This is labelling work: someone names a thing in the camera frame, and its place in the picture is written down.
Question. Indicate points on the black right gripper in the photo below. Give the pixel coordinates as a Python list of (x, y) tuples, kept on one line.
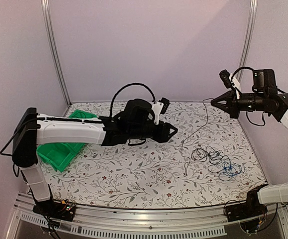
[(232, 107)]

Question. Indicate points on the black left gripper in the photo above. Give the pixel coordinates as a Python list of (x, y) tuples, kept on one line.
[(163, 137)]

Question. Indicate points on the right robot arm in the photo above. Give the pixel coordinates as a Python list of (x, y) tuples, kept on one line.
[(265, 97)]

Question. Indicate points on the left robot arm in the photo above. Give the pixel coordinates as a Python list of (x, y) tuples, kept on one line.
[(140, 119)]

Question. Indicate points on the green plastic bin far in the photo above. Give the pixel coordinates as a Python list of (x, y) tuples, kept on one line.
[(79, 114)]

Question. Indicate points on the green plastic bin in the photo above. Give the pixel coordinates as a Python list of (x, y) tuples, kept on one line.
[(79, 114), (59, 155)]

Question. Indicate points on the green plastic bin near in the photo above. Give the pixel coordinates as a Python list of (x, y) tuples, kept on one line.
[(59, 155)]

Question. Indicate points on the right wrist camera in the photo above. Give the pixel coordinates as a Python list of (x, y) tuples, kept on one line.
[(225, 77)]

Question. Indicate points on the aluminium frame right rear post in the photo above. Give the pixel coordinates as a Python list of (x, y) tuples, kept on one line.
[(249, 32)]

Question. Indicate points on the aluminium front rail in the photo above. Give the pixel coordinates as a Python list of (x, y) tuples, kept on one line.
[(93, 222)]

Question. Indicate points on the aluminium frame rear bottom rail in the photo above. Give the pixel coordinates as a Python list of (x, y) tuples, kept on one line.
[(171, 101)]

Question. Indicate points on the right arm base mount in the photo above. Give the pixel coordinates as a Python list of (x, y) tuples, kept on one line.
[(248, 209)]

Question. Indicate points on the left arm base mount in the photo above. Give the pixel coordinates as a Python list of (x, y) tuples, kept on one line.
[(63, 210)]

